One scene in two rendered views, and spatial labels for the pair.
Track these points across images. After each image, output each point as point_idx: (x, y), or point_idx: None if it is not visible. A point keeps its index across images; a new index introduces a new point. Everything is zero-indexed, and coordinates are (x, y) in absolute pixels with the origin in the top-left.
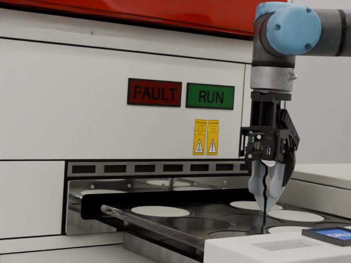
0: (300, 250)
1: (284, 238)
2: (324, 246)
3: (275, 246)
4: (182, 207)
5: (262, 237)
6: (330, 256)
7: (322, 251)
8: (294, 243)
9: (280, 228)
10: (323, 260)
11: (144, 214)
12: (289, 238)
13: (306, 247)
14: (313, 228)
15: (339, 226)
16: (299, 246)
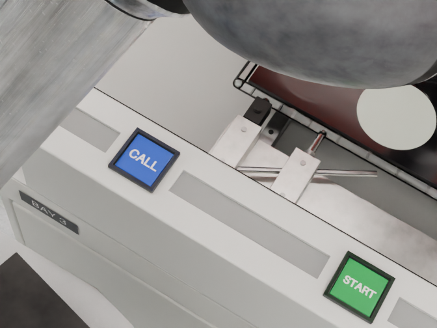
0: (68, 140)
1: (110, 120)
2: (99, 153)
3: (88, 119)
4: None
5: (101, 105)
6: (67, 163)
7: (78, 155)
8: (112, 129)
9: (401, 90)
10: (60, 161)
11: None
12: (112, 123)
13: (104, 140)
14: (149, 135)
15: (178, 153)
16: (102, 135)
